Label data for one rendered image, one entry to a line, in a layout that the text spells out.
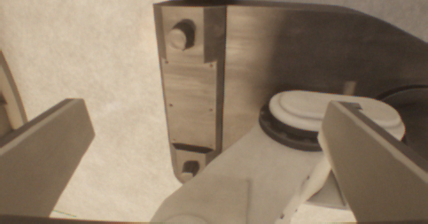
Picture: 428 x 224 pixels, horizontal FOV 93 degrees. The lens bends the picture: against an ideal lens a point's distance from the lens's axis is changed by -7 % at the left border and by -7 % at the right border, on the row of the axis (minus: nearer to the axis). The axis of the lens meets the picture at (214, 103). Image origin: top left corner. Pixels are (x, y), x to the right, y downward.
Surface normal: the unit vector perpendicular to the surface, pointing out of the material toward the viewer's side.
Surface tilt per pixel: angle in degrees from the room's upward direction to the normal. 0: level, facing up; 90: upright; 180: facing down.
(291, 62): 0
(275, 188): 90
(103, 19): 0
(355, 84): 0
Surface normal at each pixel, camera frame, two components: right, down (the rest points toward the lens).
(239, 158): 0.01, -0.86
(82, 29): -0.21, 0.49
